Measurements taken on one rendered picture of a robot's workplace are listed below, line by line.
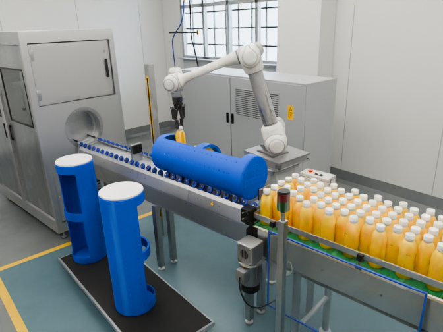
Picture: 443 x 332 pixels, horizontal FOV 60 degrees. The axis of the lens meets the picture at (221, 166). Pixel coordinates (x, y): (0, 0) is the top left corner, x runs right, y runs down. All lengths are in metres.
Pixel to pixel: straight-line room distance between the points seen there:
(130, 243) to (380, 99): 3.37
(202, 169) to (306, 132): 1.66
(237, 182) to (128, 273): 0.94
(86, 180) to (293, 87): 2.10
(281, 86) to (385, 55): 1.35
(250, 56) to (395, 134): 2.72
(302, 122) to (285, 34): 1.63
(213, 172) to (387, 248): 1.11
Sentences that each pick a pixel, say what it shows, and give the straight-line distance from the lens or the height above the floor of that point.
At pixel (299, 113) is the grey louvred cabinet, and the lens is 3.88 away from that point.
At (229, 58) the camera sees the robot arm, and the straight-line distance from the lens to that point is 2.73.
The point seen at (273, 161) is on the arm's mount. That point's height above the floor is 1.07.
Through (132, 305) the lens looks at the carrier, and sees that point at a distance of 2.82.
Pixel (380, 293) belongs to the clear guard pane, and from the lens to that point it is 1.95.
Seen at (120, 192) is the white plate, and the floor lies 1.04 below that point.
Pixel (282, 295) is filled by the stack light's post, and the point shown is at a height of 0.67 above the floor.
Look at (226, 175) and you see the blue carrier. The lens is 2.38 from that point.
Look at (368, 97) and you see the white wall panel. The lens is 4.92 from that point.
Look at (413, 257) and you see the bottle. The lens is 1.93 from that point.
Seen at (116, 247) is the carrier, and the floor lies 0.70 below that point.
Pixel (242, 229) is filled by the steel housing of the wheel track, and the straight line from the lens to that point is 2.48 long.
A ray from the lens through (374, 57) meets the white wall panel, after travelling 4.85.
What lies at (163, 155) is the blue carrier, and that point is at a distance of 2.81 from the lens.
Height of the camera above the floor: 2.01
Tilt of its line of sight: 20 degrees down
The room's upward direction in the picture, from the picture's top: 2 degrees counter-clockwise
